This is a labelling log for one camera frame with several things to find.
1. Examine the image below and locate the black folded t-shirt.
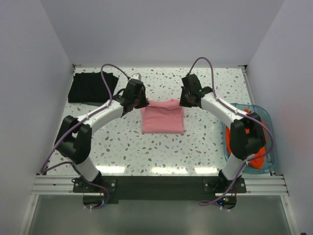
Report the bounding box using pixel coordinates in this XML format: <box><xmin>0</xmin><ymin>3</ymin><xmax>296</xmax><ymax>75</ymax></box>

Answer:
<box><xmin>67</xmin><ymin>72</ymin><xmax>110</xmax><ymax>103</ymax></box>

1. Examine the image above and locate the aluminium frame rail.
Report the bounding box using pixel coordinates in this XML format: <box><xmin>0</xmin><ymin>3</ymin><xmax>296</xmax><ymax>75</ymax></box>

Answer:
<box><xmin>31</xmin><ymin>175</ymin><xmax>289</xmax><ymax>196</ymax></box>

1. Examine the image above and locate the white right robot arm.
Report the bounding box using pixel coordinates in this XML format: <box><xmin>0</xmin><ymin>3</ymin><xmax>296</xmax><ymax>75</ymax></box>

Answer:
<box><xmin>179</xmin><ymin>74</ymin><xmax>266</xmax><ymax>192</ymax></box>

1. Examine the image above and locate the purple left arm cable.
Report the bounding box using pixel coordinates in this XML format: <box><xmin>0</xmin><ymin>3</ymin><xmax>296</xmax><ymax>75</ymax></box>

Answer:
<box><xmin>40</xmin><ymin>63</ymin><xmax>136</xmax><ymax>210</ymax></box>

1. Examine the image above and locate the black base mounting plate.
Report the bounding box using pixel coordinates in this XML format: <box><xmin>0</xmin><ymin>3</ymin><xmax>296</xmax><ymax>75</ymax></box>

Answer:
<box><xmin>72</xmin><ymin>175</ymin><xmax>246</xmax><ymax>210</ymax></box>

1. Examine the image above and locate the pink t-shirt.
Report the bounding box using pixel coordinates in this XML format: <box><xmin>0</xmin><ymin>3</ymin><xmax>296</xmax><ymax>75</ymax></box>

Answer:
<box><xmin>140</xmin><ymin>99</ymin><xmax>184</xmax><ymax>134</ymax></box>

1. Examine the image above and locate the orange t-shirt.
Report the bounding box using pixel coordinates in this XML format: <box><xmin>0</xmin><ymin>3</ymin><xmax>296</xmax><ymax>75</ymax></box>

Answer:
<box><xmin>229</xmin><ymin>118</ymin><xmax>266</xmax><ymax>162</ymax></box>

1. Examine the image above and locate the dark green folded t-shirt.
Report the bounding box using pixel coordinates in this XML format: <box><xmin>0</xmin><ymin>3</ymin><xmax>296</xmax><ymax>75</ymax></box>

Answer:
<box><xmin>86</xmin><ymin>102</ymin><xmax>104</xmax><ymax>107</ymax></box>

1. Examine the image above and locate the clear blue plastic basket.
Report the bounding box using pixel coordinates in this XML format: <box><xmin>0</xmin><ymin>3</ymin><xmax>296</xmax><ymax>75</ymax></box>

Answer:
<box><xmin>222</xmin><ymin>103</ymin><xmax>279</xmax><ymax>174</ymax></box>

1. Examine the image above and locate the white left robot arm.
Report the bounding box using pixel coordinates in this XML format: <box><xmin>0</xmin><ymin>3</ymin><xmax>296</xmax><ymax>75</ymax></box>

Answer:
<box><xmin>55</xmin><ymin>74</ymin><xmax>149</xmax><ymax>192</ymax></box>

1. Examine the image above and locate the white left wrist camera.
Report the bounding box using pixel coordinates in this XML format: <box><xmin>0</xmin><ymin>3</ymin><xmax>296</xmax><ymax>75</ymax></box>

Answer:
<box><xmin>131</xmin><ymin>73</ymin><xmax>141</xmax><ymax>81</ymax></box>

